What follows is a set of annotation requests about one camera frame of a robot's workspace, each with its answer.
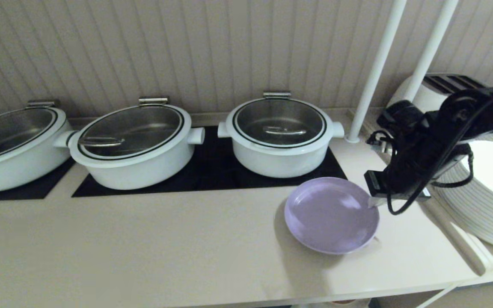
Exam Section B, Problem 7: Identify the glass pot lid metal handle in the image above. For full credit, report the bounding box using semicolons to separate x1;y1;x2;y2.
0;101;60;163
232;92;328;148
77;98;185;160

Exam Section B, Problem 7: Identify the black induction hob panel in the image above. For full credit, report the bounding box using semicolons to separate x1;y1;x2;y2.
72;125;348;198
0;158;76;201

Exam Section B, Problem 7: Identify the white pot with side handles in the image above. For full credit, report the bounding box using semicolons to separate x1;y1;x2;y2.
0;101;74;193
54;98;205;190
217;92;345;179

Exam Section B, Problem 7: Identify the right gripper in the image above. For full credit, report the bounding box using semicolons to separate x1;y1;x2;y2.
364;136;453;209

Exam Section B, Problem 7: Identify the white shelf pole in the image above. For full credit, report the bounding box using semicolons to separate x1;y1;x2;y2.
402;0;460;103
345;0;408;144

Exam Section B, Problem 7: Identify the black cable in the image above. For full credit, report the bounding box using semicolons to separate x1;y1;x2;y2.
365;130;398;157
431;152;475;189
386;88;493;216

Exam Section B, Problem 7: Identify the stack of white plates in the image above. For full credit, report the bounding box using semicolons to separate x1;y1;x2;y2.
431;133;493;252

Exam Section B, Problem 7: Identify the purple plate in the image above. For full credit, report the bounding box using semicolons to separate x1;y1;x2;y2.
284;177;380;255

